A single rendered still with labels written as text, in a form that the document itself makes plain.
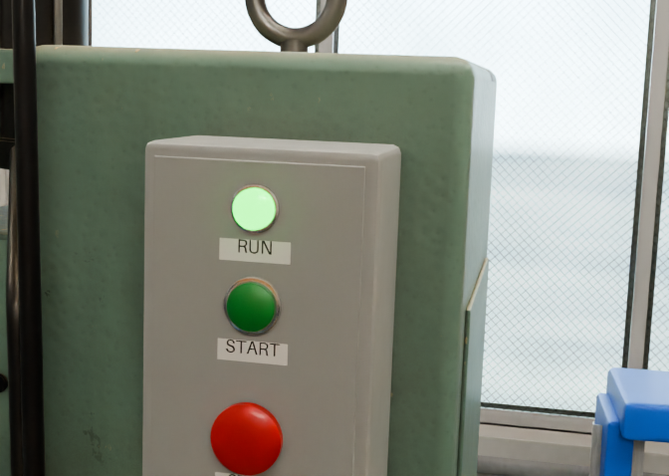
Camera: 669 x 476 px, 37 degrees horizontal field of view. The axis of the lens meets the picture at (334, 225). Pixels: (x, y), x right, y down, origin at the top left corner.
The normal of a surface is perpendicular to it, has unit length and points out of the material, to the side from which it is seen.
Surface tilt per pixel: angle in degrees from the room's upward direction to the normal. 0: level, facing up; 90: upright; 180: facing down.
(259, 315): 91
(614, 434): 90
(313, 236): 90
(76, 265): 90
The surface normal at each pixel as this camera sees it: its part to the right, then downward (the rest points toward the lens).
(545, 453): -0.19, 0.13
